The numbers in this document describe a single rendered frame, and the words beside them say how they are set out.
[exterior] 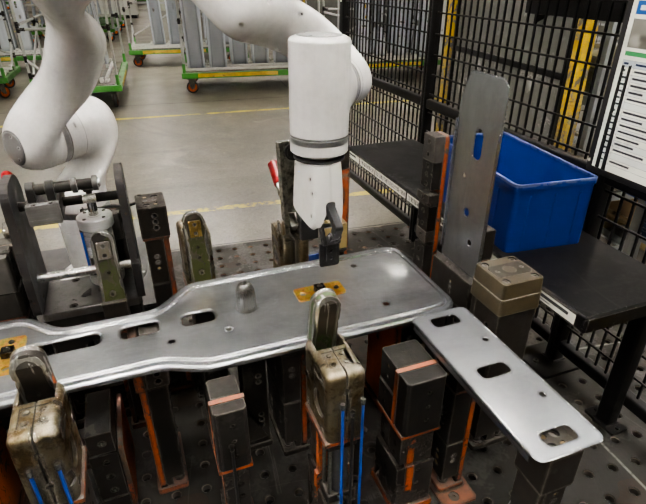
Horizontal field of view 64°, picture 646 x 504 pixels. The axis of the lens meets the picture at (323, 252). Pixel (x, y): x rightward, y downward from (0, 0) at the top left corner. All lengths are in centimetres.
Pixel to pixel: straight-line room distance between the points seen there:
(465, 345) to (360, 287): 21
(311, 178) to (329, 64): 15
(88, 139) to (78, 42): 26
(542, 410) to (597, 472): 40
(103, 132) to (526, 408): 98
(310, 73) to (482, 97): 30
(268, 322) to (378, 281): 22
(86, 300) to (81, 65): 42
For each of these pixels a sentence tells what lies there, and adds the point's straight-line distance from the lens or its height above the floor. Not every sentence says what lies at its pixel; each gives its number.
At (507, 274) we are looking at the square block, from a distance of 86.
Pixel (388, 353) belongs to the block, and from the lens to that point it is 78.
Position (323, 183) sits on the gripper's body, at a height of 121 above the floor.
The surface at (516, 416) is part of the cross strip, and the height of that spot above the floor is 100.
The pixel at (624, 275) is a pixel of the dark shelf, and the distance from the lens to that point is 100.
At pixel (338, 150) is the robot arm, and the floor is 126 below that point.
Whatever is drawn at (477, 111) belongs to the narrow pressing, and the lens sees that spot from 88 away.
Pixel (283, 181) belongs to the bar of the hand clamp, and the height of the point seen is 115.
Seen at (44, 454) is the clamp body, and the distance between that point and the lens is 67.
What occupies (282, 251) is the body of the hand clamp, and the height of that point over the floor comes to 101.
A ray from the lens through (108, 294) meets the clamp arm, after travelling 93.
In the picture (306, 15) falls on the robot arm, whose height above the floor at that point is 142.
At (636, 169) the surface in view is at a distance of 104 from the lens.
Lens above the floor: 148
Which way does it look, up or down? 29 degrees down
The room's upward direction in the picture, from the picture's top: straight up
